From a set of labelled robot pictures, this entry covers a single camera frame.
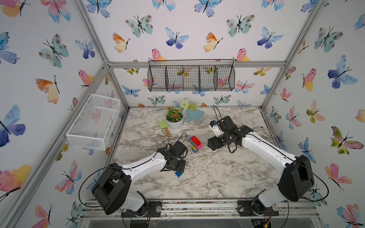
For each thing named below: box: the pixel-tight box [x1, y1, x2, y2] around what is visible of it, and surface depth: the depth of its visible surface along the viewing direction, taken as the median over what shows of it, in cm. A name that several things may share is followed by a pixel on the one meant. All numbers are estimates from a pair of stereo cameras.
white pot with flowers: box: [165, 97, 198, 130], surface depth 100 cm
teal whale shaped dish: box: [185, 108, 205, 124], surface depth 117 cm
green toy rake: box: [158, 118, 171, 138], surface depth 110 cm
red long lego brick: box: [190, 135, 202, 147], surface depth 88 cm
